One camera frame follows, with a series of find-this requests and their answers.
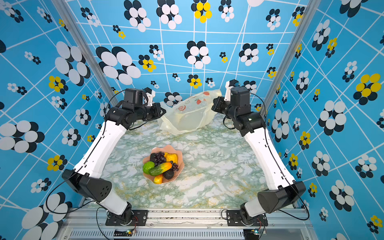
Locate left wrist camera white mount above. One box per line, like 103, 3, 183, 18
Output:
144, 88, 156, 107

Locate purple grape bunch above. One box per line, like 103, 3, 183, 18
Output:
154, 152, 179, 171

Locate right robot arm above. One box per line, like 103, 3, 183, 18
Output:
212, 86, 306, 226

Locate cream printed plastic bag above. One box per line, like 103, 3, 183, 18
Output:
157, 90, 222, 135

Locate aluminium front rail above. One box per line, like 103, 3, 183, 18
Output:
57, 209, 318, 240

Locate dark avocado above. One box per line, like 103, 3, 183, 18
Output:
163, 169, 174, 180

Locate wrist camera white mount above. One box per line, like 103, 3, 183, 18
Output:
144, 88, 156, 107
224, 79, 239, 102

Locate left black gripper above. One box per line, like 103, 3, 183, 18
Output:
135, 103, 167, 122

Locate green orange papaya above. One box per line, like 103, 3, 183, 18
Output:
149, 162, 173, 177

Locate left aluminium corner post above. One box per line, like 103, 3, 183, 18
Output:
52, 0, 118, 106

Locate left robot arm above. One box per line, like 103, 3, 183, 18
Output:
62, 88, 166, 226

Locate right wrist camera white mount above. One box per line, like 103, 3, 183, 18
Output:
224, 79, 239, 102

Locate green lime fruit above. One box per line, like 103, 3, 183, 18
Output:
143, 161, 155, 175

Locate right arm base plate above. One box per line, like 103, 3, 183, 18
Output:
223, 210, 268, 228

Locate aluminium corner post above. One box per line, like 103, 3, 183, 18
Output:
261, 0, 321, 117
52, 0, 118, 106

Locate yellow bell pepper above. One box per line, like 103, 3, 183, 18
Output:
165, 154, 178, 164

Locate right aluminium corner post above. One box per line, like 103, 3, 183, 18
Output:
261, 0, 321, 117

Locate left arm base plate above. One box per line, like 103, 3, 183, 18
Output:
105, 210, 149, 227

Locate yellow red mango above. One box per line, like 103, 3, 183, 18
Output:
153, 174, 164, 185

